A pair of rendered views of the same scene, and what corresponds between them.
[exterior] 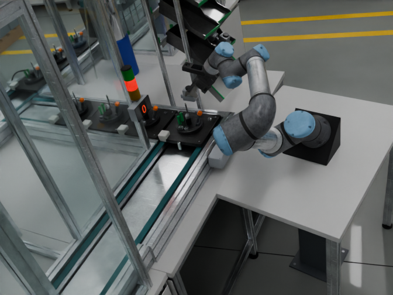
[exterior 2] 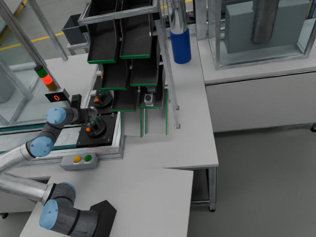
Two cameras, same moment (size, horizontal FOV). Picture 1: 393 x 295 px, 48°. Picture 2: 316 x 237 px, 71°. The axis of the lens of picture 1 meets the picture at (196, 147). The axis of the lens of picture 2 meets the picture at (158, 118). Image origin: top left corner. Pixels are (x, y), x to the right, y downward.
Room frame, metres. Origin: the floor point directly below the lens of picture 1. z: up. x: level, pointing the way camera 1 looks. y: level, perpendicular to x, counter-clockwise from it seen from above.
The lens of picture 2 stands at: (1.86, -1.08, 2.04)
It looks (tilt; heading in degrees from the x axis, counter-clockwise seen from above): 48 degrees down; 69
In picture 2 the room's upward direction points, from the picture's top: 16 degrees counter-clockwise
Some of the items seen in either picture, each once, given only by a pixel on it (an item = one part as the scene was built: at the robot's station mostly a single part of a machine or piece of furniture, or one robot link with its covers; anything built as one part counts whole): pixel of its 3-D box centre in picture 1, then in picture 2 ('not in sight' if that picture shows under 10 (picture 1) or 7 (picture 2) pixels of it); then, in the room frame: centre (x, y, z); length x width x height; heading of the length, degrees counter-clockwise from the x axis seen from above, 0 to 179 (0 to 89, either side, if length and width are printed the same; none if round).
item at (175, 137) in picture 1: (190, 127); (97, 130); (1.84, 0.01, 0.96); 0.24 x 0.24 x 0.02; 56
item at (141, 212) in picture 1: (160, 174); (60, 135); (1.61, 0.19, 0.91); 0.84 x 0.28 x 0.10; 146
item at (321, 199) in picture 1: (305, 148); (102, 223); (1.61, -0.51, 0.84); 0.90 x 0.70 x 0.03; 136
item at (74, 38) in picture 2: not in sight; (90, 26); (2.48, 2.05, 0.73); 0.62 x 0.42 x 0.23; 146
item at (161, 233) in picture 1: (195, 175); (56, 156); (1.53, 0.04, 0.91); 0.89 x 0.06 x 0.11; 146
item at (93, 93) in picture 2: (145, 114); (101, 97); (1.98, 0.22, 1.01); 0.24 x 0.24 x 0.13; 56
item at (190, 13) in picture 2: not in sight; (195, 11); (3.23, 0.68, 1.01); 0.24 x 0.24 x 0.13; 56
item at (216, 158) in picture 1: (223, 148); (79, 161); (1.65, -0.12, 0.93); 0.21 x 0.07 x 0.06; 146
